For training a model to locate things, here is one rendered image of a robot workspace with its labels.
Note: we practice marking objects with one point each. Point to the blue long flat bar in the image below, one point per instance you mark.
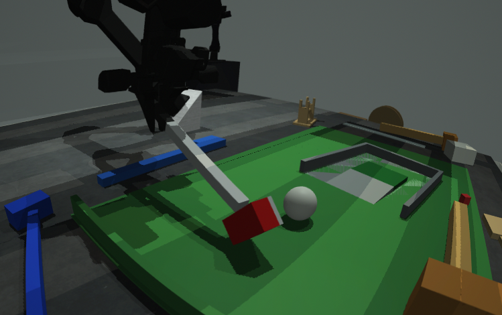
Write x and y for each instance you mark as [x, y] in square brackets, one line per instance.
[205, 144]

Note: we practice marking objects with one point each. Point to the blue golf putter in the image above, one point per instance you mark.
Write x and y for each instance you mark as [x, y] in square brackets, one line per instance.
[27, 212]

